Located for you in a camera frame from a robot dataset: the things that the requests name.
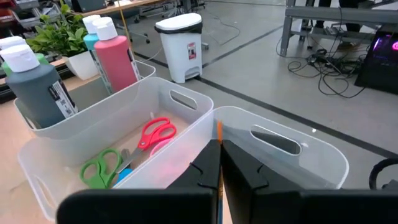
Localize red scissors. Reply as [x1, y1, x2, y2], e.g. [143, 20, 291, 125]
[115, 116, 178, 175]

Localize blue paintbrush gold ferrule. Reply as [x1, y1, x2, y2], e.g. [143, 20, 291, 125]
[216, 119, 224, 224]

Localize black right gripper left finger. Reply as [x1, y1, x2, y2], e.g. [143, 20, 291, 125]
[166, 139, 223, 224]

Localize clear plastic bin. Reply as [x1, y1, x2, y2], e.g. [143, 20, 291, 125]
[17, 77, 215, 223]
[113, 105, 350, 191]

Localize black floor cable tangle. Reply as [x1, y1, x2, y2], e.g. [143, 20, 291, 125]
[275, 46, 368, 100]

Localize grey opaque plastic bin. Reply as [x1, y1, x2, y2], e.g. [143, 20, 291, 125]
[13, 60, 157, 141]

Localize red paint bottle white cap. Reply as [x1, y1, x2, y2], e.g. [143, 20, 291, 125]
[92, 16, 142, 93]

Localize blue scissors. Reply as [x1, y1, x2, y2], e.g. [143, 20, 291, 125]
[113, 167, 135, 188]

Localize dark grey paint bottle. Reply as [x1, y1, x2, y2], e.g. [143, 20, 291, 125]
[0, 44, 80, 129]

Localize black computer pink light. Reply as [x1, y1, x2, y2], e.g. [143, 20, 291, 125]
[353, 29, 398, 95]

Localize green paint bottle white cap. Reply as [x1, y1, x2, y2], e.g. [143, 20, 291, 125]
[0, 35, 51, 78]

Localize grey metal bench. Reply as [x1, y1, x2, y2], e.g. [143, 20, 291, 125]
[279, 0, 398, 57]

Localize white pedal trash can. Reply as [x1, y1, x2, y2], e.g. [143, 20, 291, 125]
[154, 12, 204, 84]

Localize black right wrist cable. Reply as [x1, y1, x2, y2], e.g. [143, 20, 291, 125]
[369, 157, 398, 191]

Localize teal paint bottle white cap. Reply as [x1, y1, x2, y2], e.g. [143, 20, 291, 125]
[81, 14, 113, 95]

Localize yellow cable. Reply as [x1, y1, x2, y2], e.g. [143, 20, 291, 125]
[116, 0, 135, 58]

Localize green plant in white pot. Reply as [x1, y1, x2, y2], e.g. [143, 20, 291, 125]
[25, 0, 100, 82]

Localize person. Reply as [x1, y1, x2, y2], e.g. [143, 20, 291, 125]
[310, 0, 369, 52]

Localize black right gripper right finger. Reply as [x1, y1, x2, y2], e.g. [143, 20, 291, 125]
[221, 139, 302, 224]

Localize green scissors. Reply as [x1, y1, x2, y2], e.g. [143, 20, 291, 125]
[78, 147, 123, 190]

